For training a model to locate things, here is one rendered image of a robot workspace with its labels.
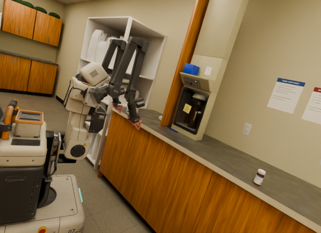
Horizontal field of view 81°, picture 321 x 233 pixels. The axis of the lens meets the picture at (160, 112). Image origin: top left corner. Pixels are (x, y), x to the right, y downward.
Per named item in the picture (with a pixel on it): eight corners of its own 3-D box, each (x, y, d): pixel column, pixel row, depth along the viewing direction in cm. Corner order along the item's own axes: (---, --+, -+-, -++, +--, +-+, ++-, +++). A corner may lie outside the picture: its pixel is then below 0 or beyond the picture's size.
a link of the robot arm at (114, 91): (128, 32, 128) (133, 31, 120) (144, 42, 136) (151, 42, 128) (103, 92, 132) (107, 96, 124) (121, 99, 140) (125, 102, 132)
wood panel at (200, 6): (187, 125, 232) (224, 5, 207) (188, 126, 230) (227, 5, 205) (159, 125, 196) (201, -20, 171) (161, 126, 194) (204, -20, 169)
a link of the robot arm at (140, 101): (124, 93, 140) (128, 96, 133) (138, 90, 145) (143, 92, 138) (127, 108, 145) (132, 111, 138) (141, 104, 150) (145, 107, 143)
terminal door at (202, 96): (172, 123, 196) (183, 86, 189) (196, 135, 176) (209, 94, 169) (172, 123, 195) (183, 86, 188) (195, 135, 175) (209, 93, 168)
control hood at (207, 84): (183, 84, 189) (187, 74, 187) (211, 92, 168) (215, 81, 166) (176, 82, 181) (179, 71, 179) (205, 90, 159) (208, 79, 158)
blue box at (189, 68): (188, 74, 185) (191, 65, 183) (197, 76, 178) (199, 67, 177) (182, 72, 178) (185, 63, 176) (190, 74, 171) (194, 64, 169)
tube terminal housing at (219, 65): (184, 127, 216) (205, 60, 202) (208, 139, 195) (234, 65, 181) (170, 127, 198) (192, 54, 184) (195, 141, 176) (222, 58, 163)
